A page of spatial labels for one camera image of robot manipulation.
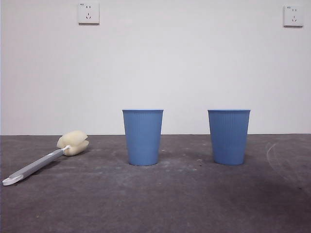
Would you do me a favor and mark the blue ribbed plastic cup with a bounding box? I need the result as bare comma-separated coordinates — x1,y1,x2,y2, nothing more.
121,109,165,166
207,109,251,166

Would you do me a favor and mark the grey-handled sponge cup brush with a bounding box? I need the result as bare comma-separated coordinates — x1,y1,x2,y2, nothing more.
2,130,90,187

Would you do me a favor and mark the white wall socket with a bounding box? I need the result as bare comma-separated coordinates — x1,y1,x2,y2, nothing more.
283,5,304,28
78,2,100,26

